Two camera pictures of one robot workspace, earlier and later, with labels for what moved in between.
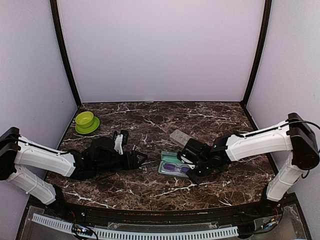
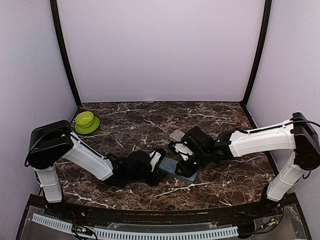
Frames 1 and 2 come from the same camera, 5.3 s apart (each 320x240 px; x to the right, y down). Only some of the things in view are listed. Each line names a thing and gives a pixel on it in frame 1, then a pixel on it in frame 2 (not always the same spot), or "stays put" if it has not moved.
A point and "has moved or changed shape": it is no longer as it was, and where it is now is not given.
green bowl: x=86 y=122 stays put
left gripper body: x=127 y=165 -> x=153 y=181
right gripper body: x=205 y=169 -> x=202 y=160
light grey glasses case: x=179 y=138 stays put
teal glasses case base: x=170 y=164 has moved or changed shape
